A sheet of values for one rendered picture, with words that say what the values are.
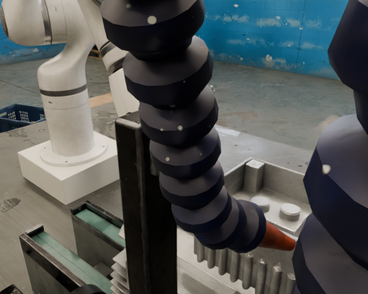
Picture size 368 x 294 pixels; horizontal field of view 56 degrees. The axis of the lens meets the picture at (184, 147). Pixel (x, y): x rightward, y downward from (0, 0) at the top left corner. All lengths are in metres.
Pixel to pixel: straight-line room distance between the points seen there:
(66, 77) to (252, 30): 5.82
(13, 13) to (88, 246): 0.52
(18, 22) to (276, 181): 0.68
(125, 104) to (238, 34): 6.36
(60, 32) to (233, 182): 0.65
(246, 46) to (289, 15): 0.95
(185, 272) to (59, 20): 0.69
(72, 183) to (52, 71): 0.29
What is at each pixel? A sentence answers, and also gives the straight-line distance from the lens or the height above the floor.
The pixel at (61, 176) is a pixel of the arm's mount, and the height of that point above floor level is 0.88.
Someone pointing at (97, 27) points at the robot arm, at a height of 1.27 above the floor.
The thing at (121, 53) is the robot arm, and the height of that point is 1.24.
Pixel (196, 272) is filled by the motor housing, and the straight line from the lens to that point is 0.34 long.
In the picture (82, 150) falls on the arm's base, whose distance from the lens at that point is 1.00.
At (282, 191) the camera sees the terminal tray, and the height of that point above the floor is 1.12.
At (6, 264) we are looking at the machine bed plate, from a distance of 0.83.
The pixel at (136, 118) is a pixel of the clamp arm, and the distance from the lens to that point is 0.18.
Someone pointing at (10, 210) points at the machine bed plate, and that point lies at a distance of 0.99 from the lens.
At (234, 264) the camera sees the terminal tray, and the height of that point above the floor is 1.10.
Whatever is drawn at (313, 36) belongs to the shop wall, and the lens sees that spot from 6.12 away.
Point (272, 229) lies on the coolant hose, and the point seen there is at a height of 1.21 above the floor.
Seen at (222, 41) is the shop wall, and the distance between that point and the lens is 6.96.
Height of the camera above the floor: 1.31
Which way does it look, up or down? 25 degrees down
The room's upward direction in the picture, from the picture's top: straight up
